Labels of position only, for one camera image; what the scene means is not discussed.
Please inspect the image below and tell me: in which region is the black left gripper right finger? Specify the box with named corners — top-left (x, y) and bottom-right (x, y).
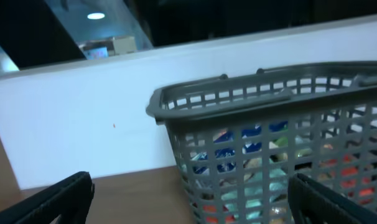
top-left (287, 173), bottom-right (377, 224)

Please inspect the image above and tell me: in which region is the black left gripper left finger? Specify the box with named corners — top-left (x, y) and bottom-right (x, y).
top-left (0, 171), bottom-right (95, 224)

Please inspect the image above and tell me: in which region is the green lid spice jar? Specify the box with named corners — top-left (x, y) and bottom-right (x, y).
top-left (272, 136), bottom-right (312, 159)

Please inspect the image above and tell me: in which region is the grey plastic slotted basket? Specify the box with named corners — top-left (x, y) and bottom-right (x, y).
top-left (146, 61), bottom-right (377, 223)

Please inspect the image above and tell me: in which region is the Kleenex tissue multipack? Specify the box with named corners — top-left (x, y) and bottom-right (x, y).
top-left (191, 121), bottom-right (289, 175)

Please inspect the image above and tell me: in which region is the small teal tissue packet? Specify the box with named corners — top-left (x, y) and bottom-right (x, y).
top-left (221, 169), bottom-right (288, 221)

